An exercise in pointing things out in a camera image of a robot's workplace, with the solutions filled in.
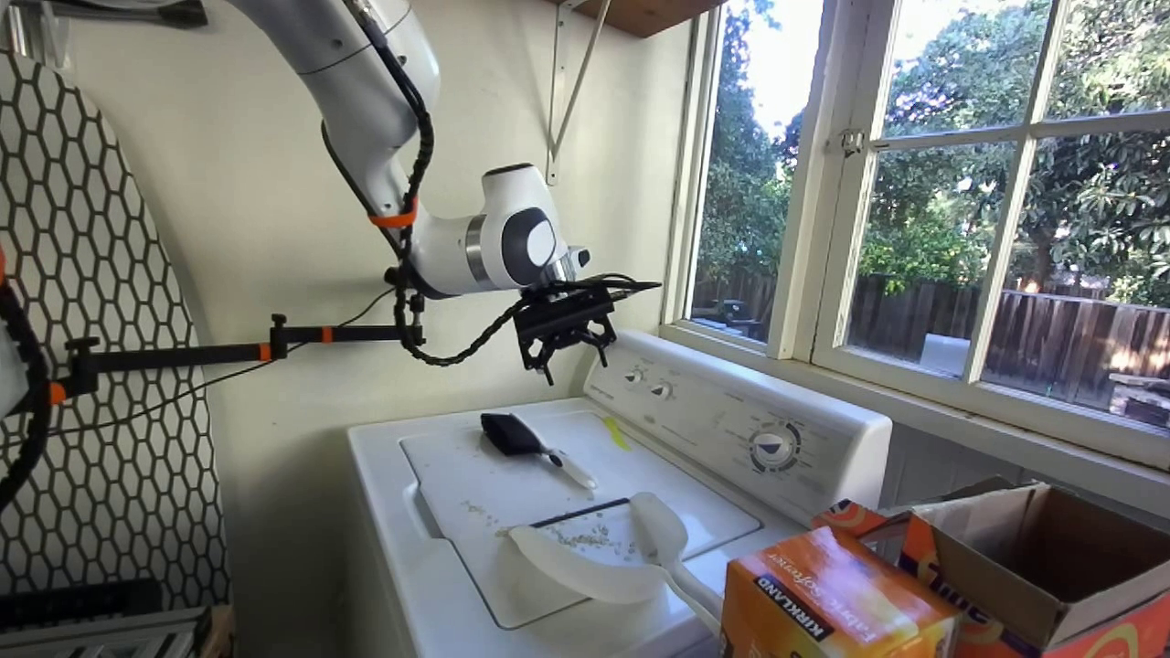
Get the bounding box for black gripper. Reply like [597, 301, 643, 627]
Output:
[517, 284, 623, 388]

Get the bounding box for dark cloth item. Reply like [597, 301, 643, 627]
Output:
[477, 408, 599, 493]

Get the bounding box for yellow tape strip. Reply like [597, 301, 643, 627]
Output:
[597, 412, 635, 455]

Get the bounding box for scattered debris crumbs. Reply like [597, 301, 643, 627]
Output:
[561, 507, 640, 555]

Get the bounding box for large washer cycle dial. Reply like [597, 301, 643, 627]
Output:
[742, 415, 807, 477]

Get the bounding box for white washing machine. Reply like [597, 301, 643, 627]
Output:
[344, 325, 901, 658]

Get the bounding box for brown wooden shelf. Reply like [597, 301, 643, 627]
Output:
[572, 0, 729, 41]

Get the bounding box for orange Kirkland cardboard box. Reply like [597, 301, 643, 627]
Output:
[719, 524, 962, 658]

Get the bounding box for wooden garden fence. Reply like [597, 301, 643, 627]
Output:
[691, 270, 1170, 430]

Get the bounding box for white honeycomb pattern panel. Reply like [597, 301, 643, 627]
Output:
[0, 46, 235, 613]

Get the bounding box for open brown cardboard box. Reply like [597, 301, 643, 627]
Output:
[814, 477, 1170, 658]

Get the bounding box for black ribbed bar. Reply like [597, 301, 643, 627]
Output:
[0, 576, 167, 637]

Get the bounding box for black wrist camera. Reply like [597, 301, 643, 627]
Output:
[524, 270, 663, 302]

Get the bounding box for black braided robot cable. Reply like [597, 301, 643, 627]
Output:
[322, 0, 541, 370]

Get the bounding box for white window frame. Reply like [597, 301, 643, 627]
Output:
[663, 0, 1170, 470]

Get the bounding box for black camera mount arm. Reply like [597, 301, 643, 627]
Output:
[0, 284, 432, 412]

